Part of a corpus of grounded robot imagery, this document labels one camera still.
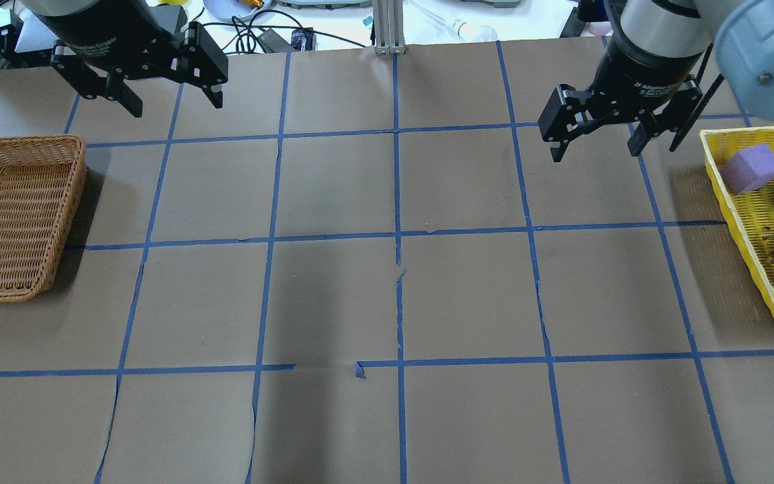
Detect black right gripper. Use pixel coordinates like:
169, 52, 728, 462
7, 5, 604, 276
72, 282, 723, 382
537, 28, 703, 163

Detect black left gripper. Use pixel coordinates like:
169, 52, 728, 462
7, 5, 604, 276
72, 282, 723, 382
36, 1, 228, 118

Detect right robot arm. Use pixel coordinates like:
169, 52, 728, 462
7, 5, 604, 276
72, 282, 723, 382
537, 1, 774, 163

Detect white bowl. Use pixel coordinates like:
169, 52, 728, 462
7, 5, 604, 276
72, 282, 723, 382
202, 0, 274, 23

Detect purple foam block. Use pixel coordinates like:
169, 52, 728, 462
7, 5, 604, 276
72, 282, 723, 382
719, 143, 774, 195

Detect black power adapter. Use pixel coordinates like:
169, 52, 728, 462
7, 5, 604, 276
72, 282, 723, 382
256, 28, 316, 53

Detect yellow plastic basket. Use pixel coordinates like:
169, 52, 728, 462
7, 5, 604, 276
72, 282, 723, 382
699, 126, 774, 318

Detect clear plastic bottle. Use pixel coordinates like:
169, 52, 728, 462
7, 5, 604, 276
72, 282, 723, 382
408, 1, 499, 42

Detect brown wicker basket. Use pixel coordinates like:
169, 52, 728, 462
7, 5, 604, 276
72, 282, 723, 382
0, 134, 89, 303

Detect black cable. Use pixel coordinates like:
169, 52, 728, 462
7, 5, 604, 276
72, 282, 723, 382
202, 15, 368, 54

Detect aluminium frame post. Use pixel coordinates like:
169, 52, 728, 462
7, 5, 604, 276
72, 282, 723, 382
372, 0, 406, 55

